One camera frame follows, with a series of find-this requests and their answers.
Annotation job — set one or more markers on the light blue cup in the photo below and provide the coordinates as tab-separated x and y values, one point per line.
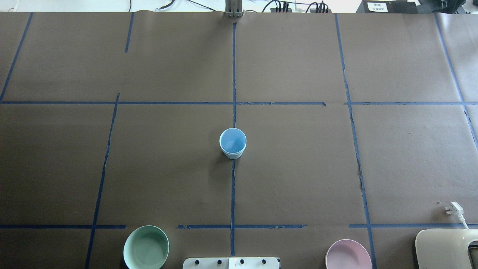
233	155

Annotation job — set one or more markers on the green bowl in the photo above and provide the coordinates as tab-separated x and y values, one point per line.
146	247

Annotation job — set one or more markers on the black power box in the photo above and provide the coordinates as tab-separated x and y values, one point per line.
387	6

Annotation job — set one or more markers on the white camera pillar mount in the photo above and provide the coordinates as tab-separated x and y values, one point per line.
232	263

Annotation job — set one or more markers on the aluminium frame post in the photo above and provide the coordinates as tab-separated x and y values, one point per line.
233	8

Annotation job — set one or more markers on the cream toaster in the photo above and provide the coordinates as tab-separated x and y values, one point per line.
447	248

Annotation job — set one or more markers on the pink bowl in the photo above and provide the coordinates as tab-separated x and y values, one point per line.
347	254

